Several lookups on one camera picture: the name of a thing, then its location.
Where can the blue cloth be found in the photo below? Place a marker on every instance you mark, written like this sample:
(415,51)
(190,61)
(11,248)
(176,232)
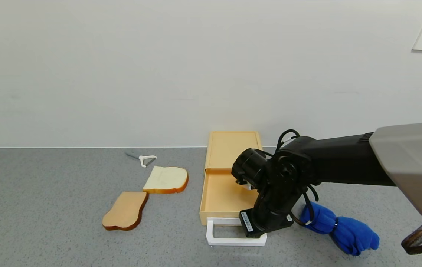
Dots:
(352,235)

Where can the white bread slice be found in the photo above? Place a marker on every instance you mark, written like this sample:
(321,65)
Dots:
(167,180)

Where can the tan bread slice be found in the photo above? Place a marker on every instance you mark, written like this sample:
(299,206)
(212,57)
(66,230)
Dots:
(125,210)

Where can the white peeler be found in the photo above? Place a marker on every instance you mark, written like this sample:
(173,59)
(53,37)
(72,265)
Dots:
(144,159)

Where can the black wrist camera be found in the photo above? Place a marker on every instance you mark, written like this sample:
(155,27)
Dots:
(249,167)

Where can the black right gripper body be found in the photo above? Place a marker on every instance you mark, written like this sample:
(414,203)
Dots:
(252,223)

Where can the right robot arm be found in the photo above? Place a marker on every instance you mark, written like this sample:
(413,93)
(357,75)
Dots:
(344,163)

